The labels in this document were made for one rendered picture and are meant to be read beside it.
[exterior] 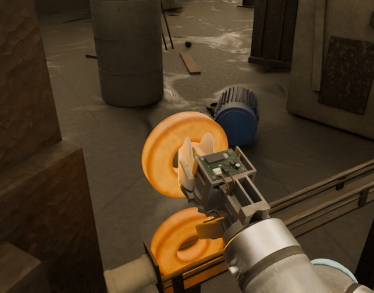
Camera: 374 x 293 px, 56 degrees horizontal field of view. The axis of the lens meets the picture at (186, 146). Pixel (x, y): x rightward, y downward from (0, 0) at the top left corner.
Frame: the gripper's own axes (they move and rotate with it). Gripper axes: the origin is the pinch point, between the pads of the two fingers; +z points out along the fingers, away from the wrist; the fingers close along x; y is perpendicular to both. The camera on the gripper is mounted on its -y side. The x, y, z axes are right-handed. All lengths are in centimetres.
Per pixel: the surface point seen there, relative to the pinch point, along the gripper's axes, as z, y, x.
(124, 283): -9.6, -22.0, 14.4
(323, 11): 134, -48, -169
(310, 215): -10.3, -21.5, -28.9
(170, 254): -8.3, -19.7, 5.0
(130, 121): 169, -144, -43
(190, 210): -4.3, -13.5, -0.4
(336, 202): -10.3, -19.2, -35.4
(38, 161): 12.9, -8.8, 23.9
